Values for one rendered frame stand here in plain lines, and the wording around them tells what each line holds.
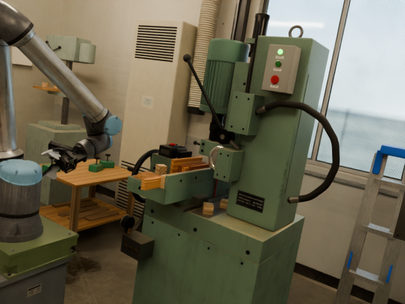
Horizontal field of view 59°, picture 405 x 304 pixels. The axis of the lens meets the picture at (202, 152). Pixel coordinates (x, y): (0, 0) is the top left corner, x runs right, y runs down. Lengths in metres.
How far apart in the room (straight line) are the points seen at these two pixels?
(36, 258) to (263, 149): 0.93
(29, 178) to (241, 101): 0.83
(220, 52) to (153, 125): 1.66
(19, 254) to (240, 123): 0.90
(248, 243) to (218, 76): 0.68
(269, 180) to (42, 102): 3.52
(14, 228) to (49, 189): 2.16
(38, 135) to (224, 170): 2.61
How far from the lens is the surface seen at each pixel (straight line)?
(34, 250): 1.46
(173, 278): 1.59
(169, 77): 3.00
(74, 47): 3.57
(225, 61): 1.51
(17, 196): 1.45
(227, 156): 1.34
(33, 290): 1.57
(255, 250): 1.33
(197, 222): 1.44
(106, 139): 1.78
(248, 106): 1.30
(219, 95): 1.51
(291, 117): 1.32
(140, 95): 3.18
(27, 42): 1.45
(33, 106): 4.46
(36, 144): 3.75
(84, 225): 2.82
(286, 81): 1.27
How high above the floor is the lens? 1.29
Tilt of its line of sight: 10 degrees down
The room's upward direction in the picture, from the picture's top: 9 degrees clockwise
